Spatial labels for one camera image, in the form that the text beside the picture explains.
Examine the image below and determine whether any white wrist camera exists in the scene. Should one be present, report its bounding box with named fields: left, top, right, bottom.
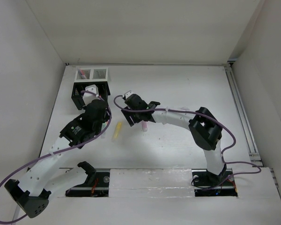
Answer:
left=123, top=90, right=134, bottom=100
left=81, top=84, right=99, bottom=105

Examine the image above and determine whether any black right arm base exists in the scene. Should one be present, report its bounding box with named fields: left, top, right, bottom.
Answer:
left=191, top=169, right=238, bottom=197

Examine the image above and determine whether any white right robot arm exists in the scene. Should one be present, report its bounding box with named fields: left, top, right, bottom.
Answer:
left=121, top=91, right=226, bottom=185

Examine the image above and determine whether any black mesh organizer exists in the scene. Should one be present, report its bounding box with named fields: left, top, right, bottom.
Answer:
left=71, top=82, right=111, bottom=110

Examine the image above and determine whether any red double-tip pen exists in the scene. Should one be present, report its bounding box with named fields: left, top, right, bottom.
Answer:
left=77, top=68, right=87, bottom=79

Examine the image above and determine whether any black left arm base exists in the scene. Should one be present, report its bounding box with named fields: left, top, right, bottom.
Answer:
left=65, top=161, right=111, bottom=198

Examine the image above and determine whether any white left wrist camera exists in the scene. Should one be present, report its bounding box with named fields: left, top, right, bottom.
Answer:
left=81, top=84, right=99, bottom=105

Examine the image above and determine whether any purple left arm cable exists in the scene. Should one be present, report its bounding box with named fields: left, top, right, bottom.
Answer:
left=0, top=91, right=113, bottom=223

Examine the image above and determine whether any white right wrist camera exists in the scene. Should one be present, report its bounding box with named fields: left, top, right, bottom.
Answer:
left=123, top=90, right=134, bottom=100

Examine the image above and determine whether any purple highlighter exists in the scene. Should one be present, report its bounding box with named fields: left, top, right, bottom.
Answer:
left=141, top=121, right=148, bottom=132

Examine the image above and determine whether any white mesh organizer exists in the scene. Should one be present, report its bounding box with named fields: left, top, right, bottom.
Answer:
left=74, top=67, right=109, bottom=83

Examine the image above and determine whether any green highlighter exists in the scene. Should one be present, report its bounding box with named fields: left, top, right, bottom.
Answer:
left=101, top=122, right=108, bottom=139

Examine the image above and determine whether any yellow highlighter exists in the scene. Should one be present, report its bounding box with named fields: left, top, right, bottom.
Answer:
left=111, top=121, right=122, bottom=142

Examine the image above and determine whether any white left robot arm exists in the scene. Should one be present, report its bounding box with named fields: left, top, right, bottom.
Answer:
left=4, top=99, right=110, bottom=218

